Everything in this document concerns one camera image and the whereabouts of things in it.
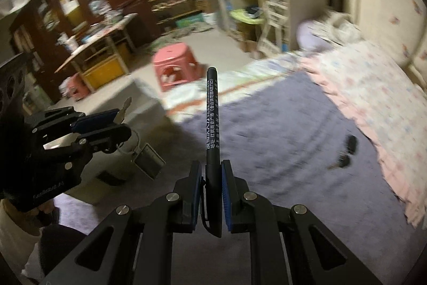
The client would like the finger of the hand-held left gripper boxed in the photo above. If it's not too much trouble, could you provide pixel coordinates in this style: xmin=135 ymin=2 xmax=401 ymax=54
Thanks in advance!
xmin=69 ymin=108 xmax=121 ymax=135
xmin=43 ymin=123 xmax=133 ymax=154

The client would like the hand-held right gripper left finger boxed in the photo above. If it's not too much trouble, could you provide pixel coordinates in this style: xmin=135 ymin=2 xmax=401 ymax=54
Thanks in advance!
xmin=43 ymin=160 xmax=204 ymax=285

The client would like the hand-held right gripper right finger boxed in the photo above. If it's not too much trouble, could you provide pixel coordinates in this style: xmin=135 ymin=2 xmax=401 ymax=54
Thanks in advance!
xmin=221 ymin=159 xmax=385 ymax=285

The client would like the bunch of keys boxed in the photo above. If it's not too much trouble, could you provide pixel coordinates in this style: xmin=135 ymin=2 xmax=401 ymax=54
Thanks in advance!
xmin=113 ymin=97 xmax=167 ymax=181

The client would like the grey fabric storage box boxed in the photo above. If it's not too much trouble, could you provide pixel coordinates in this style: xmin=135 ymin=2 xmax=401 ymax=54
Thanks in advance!
xmin=63 ymin=77 xmax=168 ymax=204

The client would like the black marker pen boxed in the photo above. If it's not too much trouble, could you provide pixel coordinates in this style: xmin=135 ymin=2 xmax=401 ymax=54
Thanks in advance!
xmin=199 ymin=66 xmax=225 ymax=238

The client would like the person's left forearm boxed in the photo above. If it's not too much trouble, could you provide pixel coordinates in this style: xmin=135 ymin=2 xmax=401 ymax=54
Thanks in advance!
xmin=0 ymin=198 xmax=45 ymax=276

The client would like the person's left hand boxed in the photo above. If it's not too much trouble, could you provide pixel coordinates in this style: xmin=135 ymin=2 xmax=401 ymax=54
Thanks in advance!
xmin=36 ymin=198 xmax=61 ymax=227

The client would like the small pink plastic stool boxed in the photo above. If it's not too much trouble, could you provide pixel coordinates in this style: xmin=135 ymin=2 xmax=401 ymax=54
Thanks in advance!
xmin=61 ymin=73 xmax=91 ymax=102

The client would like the yellow plastic bin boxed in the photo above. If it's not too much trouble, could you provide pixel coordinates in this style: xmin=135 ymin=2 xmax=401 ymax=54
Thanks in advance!
xmin=81 ymin=43 xmax=131 ymax=89

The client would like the purple fluffy blanket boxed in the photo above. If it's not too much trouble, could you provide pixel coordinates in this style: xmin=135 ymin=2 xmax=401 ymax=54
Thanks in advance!
xmin=53 ymin=71 xmax=412 ymax=285

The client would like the folding table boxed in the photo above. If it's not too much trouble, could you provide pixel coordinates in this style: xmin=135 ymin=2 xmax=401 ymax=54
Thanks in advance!
xmin=54 ymin=13 xmax=140 ymax=92

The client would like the large pink plastic stool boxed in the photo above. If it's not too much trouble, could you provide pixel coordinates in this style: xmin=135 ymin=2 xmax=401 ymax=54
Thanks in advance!
xmin=152 ymin=42 xmax=205 ymax=93

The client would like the floral bed sheet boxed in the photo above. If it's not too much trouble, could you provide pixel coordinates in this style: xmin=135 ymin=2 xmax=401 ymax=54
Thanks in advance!
xmin=163 ymin=51 xmax=302 ymax=123

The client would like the grey cloth on floor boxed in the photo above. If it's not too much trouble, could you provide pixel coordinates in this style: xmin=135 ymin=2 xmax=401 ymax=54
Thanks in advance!
xmin=149 ymin=23 xmax=215 ymax=49

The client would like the black clip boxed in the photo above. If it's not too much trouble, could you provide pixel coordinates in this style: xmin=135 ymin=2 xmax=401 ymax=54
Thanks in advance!
xmin=336 ymin=135 xmax=358 ymax=169

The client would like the pink floral quilt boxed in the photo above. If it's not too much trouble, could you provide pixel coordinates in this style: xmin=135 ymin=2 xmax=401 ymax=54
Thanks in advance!
xmin=298 ymin=38 xmax=427 ymax=229

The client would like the purple pillow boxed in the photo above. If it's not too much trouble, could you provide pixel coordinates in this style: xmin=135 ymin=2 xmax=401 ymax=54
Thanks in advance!
xmin=296 ymin=19 xmax=331 ymax=52

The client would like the pile of white clothes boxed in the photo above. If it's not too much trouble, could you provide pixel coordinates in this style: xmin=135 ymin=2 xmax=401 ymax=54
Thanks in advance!
xmin=316 ymin=12 xmax=362 ymax=42

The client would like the light wooden desk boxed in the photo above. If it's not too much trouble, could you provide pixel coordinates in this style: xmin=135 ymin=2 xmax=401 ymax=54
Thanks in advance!
xmin=206 ymin=0 xmax=346 ymax=52

